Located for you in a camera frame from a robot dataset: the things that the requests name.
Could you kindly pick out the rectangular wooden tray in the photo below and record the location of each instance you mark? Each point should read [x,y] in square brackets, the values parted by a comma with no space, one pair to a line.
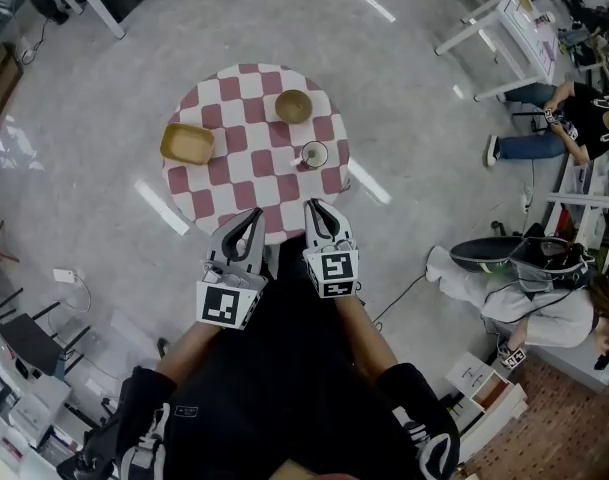
[186,143]

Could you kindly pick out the white power strip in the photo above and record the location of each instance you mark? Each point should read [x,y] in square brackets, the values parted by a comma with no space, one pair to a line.
[526,198]

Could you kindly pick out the round checkered table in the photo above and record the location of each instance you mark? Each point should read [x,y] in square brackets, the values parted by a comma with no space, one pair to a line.
[244,168]

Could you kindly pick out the round wooden bowl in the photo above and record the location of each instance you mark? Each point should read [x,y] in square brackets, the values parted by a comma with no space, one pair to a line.
[294,106]

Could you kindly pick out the white cup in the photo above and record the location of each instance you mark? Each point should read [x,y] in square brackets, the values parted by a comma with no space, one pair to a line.
[321,148]

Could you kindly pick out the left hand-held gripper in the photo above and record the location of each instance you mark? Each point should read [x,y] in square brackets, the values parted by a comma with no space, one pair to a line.
[224,303]

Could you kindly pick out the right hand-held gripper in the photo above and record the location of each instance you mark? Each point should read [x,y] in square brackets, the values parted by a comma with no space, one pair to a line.
[336,268]

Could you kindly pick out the cluttered white desk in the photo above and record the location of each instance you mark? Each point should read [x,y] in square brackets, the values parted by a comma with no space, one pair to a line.
[19,418]

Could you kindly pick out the white open cabinet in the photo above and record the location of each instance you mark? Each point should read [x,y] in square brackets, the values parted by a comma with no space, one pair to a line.
[494,398]

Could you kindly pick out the white shelving unit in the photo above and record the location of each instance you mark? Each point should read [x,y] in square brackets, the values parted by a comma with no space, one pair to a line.
[584,198]

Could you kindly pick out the white power adapter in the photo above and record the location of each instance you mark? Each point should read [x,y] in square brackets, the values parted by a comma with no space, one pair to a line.
[64,275]

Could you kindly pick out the person's black clothing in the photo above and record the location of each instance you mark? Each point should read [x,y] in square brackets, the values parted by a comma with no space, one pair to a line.
[284,368]

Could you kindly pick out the black folding chair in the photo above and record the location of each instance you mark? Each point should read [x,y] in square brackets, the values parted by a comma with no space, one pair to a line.
[29,340]

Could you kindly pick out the brown wooden platform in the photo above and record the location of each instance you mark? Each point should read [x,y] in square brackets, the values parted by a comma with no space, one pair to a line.
[1,93]

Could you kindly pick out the person's right forearm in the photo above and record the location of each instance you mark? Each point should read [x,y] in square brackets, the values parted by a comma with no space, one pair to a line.
[364,333]

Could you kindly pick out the person's left forearm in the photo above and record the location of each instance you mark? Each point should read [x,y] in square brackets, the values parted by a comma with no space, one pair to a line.
[189,350]

